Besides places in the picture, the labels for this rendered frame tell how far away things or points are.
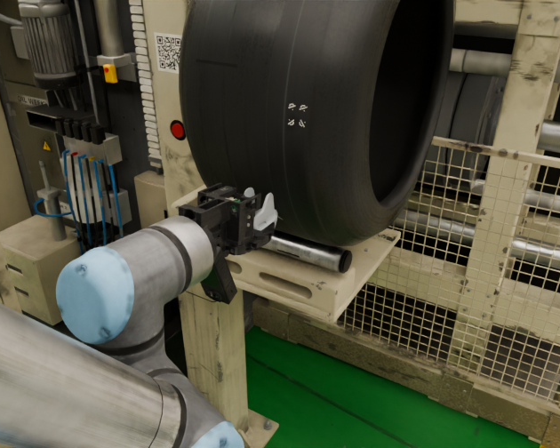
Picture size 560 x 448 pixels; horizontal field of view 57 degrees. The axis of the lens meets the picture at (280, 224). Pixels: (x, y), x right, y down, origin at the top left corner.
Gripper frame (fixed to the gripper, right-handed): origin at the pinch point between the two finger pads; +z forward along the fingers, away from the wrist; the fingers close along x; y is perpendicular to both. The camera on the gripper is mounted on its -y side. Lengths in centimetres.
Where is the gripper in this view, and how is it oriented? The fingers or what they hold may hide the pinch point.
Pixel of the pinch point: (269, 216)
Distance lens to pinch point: 82.9
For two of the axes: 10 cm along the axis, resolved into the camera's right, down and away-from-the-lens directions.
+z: 5.1, -3.1, 8.0
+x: -8.6, -2.5, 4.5
